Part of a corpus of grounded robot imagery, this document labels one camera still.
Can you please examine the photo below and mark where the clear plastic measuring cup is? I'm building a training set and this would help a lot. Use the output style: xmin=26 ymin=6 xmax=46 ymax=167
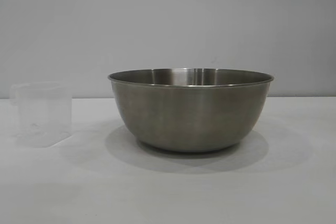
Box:
xmin=9 ymin=81 xmax=72 ymax=148

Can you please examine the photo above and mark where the white tablecloth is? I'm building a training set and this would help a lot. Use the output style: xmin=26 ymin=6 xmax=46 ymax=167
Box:
xmin=0 ymin=97 xmax=336 ymax=224

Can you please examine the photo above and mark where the stainless steel mixing bowl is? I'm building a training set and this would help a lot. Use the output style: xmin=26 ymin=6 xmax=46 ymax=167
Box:
xmin=107 ymin=68 xmax=276 ymax=154

